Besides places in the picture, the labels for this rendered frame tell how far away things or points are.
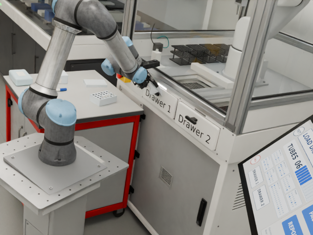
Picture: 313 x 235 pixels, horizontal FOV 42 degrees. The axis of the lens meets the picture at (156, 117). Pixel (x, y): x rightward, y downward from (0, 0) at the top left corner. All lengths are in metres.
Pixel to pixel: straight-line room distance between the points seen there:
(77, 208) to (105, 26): 0.78
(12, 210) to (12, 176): 1.07
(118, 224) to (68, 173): 1.02
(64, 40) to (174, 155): 0.85
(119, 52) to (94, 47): 1.07
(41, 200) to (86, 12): 0.69
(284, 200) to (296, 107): 0.84
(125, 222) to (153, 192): 0.35
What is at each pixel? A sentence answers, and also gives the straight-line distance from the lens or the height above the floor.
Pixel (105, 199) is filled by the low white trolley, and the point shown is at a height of 0.19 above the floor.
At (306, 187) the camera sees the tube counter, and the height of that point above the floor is 1.11.
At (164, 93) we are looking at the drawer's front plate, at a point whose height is 0.92.
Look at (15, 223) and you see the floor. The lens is 2.59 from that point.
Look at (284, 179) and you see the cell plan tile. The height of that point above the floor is 1.07.
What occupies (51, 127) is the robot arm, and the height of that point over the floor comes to 0.93.
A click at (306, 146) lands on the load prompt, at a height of 1.14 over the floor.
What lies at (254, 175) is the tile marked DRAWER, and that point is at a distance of 1.37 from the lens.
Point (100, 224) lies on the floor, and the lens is 2.58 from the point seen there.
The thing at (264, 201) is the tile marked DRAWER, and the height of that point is 1.01.
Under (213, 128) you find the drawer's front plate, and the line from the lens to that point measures 1.79.
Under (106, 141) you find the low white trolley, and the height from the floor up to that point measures 0.59.
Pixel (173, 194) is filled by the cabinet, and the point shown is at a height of 0.42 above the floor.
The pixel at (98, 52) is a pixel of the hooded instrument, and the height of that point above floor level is 0.85.
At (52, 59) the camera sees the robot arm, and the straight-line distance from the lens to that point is 1.65.
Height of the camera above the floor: 1.68
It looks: 25 degrees down
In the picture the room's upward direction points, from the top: 10 degrees clockwise
